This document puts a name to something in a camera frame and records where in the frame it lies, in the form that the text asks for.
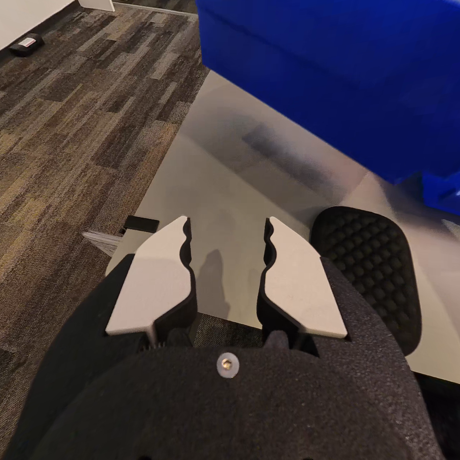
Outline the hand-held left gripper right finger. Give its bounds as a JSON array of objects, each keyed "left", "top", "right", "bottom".
[{"left": 258, "top": 217, "right": 349, "bottom": 349}]

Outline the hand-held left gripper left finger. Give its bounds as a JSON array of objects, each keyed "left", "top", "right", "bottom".
[{"left": 105, "top": 216, "right": 198, "bottom": 345}]

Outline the blue plastic bin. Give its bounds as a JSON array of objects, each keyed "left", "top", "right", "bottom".
[{"left": 196, "top": 0, "right": 460, "bottom": 216}]

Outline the black textured pad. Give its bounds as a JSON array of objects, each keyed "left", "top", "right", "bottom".
[{"left": 309, "top": 207, "right": 422, "bottom": 356}]

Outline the small black floor device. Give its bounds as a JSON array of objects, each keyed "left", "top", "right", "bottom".
[{"left": 9, "top": 33, "right": 45, "bottom": 58}]

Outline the metal table bracket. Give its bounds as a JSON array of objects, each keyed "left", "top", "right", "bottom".
[{"left": 81, "top": 214, "right": 160, "bottom": 257}]

